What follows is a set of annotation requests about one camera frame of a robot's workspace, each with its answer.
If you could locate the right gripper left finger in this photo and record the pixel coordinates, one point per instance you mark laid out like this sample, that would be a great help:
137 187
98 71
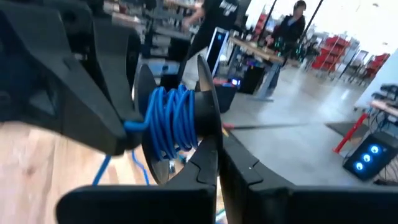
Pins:
140 205

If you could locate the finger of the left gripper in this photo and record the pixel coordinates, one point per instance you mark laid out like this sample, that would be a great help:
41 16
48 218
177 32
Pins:
121 68
71 102

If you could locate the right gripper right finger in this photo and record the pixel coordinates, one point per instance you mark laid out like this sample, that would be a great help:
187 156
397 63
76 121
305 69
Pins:
280 205

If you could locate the red table leg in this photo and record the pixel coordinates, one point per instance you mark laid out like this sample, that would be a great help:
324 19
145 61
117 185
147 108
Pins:
351 132

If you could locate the black computer blue fans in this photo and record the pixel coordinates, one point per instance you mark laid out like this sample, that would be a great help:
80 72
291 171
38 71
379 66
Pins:
373 161

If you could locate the black crate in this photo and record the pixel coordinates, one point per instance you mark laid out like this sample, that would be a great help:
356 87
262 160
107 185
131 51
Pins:
225 96

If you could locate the black computer tower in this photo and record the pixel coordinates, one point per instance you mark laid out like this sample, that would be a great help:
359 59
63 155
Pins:
253 81

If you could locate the wooden desk grey legs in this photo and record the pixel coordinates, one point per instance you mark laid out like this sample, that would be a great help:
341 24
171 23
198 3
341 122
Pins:
258 51

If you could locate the wooden table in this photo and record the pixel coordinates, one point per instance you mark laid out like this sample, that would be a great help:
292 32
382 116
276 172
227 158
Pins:
387 107

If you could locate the red storage bin rack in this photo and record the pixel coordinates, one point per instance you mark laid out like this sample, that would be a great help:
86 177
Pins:
334 53
377 63

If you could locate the black metal frame rig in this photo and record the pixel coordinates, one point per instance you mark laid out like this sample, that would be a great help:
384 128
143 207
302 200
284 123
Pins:
312 18

